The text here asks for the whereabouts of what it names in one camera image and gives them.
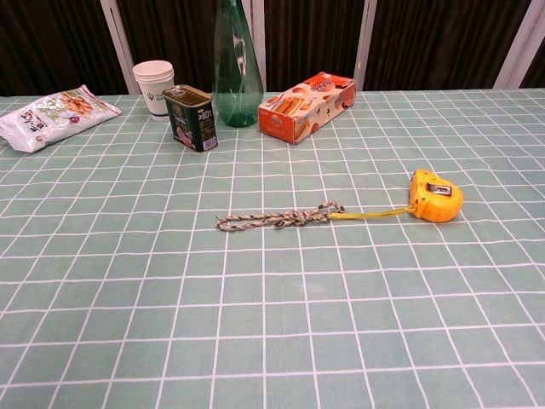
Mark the green luncheon meat can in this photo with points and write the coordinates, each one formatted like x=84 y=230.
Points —
x=191 y=119

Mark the white paper cup stack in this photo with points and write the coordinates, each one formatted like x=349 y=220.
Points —
x=153 y=85

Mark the orange biscuit box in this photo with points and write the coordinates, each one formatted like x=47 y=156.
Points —
x=304 y=108

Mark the green checked tablecloth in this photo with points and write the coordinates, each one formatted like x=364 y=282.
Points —
x=272 y=277

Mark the yellow tape measure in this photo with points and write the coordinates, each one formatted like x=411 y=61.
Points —
x=438 y=200

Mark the white frame post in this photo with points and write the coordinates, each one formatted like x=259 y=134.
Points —
x=517 y=47
x=365 y=42
x=121 y=47
x=257 y=25

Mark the dark pleated curtain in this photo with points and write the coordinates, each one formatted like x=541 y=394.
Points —
x=434 y=42

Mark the green glass bottle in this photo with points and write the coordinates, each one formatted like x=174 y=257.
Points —
x=236 y=76

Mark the white snack bag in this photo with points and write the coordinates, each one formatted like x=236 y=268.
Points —
x=47 y=117

